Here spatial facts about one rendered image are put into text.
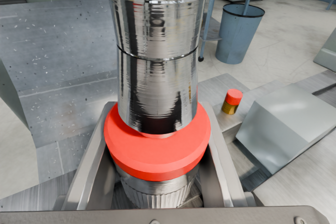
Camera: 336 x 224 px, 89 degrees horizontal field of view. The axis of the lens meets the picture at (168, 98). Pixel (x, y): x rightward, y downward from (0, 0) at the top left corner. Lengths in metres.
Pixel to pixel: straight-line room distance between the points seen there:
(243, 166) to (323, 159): 0.07
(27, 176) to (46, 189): 1.29
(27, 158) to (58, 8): 1.39
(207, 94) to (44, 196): 0.27
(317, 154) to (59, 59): 0.42
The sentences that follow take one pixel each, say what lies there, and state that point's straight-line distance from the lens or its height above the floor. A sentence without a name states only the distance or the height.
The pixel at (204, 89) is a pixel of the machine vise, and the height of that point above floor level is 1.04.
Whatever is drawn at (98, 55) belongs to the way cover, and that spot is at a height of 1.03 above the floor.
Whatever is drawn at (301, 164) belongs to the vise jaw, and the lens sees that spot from 0.20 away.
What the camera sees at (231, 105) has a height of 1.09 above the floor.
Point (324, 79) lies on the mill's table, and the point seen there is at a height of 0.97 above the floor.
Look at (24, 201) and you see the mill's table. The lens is 0.32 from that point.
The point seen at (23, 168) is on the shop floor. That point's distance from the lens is 1.65.
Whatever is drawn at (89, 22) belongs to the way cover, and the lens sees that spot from 0.41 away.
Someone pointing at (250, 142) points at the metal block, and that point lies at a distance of 0.21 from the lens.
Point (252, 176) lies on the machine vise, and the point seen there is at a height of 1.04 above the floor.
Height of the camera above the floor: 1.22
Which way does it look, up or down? 43 degrees down
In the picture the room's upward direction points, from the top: 2 degrees clockwise
